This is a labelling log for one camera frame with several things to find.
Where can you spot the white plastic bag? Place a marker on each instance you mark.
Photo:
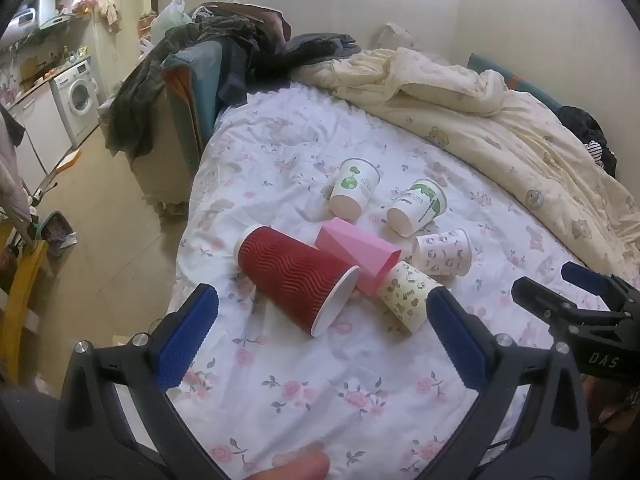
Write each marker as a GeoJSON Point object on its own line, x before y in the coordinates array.
{"type": "Point", "coordinates": [167, 17]}

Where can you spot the black and striped clothing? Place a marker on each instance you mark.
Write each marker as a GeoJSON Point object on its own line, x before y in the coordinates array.
{"type": "Point", "coordinates": [590, 135]}

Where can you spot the cream cup cartoon print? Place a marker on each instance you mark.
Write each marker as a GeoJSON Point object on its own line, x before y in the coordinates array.
{"type": "Point", "coordinates": [400, 296]}

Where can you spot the brown garment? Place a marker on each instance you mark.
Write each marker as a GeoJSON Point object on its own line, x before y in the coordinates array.
{"type": "Point", "coordinates": [260, 15]}

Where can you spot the white cup green splash print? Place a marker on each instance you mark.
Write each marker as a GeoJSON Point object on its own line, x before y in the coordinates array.
{"type": "Point", "coordinates": [417, 205]}

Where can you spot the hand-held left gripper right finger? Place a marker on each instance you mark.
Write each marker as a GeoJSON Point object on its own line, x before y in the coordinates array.
{"type": "Point", "coordinates": [457, 345]}

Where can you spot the white kitchen cabinet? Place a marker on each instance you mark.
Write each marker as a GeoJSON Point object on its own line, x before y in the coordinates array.
{"type": "Point", "coordinates": [42, 130]}

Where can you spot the pile of dark clothes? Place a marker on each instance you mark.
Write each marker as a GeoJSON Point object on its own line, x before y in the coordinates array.
{"type": "Point", "coordinates": [145, 85]}

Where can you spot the white cup green tree print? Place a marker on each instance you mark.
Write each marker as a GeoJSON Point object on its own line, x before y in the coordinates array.
{"type": "Point", "coordinates": [355, 185]}

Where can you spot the white washing machine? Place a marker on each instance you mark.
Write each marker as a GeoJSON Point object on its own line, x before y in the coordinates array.
{"type": "Point", "coordinates": [75, 97]}

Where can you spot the white cup small cartoon print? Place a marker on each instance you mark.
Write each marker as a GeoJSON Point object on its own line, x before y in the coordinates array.
{"type": "Point", "coordinates": [445, 255]}

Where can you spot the cardboard piece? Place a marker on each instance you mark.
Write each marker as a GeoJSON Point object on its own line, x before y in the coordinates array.
{"type": "Point", "coordinates": [67, 161]}

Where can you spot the range hood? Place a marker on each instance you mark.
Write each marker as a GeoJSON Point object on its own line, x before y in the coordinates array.
{"type": "Point", "coordinates": [42, 10]}

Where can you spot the cream printed quilt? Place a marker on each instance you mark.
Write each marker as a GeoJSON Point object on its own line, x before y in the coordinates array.
{"type": "Point", "coordinates": [500, 120]}

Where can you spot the dark waste bin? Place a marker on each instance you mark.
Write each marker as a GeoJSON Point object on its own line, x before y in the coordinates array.
{"type": "Point", "coordinates": [57, 232]}

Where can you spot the person's left hand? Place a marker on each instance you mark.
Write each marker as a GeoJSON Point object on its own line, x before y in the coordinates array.
{"type": "Point", "coordinates": [300, 465]}

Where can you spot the teal covered armchair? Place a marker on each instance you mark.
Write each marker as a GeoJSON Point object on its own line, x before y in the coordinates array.
{"type": "Point", "coordinates": [185, 110]}

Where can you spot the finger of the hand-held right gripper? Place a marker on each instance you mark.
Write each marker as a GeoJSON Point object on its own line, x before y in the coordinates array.
{"type": "Point", "coordinates": [582, 276]}
{"type": "Point", "coordinates": [542, 302]}

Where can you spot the dark grey clothes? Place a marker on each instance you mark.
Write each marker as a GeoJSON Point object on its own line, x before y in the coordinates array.
{"type": "Point", "coordinates": [320, 50]}

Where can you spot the red corrugated paper cup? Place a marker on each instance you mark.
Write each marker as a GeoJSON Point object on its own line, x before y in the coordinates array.
{"type": "Point", "coordinates": [290, 275]}

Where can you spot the yellow chair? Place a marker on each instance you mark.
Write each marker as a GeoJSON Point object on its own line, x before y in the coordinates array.
{"type": "Point", "coordinates": [22, 300]}

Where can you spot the white pillow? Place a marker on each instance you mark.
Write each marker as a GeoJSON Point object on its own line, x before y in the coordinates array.
{"type": "Point", "coordinates": [400, 42]}

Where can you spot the pink faceted cup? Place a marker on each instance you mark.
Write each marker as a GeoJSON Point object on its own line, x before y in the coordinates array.
{"type": "Point", "coordinates": [355, 246]}

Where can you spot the black garment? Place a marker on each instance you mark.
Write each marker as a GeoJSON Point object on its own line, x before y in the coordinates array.
{"type": "Point", "coordinates": [260, 70]}

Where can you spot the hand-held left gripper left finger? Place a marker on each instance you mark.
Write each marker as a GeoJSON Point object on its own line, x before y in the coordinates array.
{"type": "Point", "coordinates": [187, 340]}

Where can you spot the blue pillow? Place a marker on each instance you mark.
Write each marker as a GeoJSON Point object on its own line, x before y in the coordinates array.
{"type": "Point", "coordinates": [525, 82]}

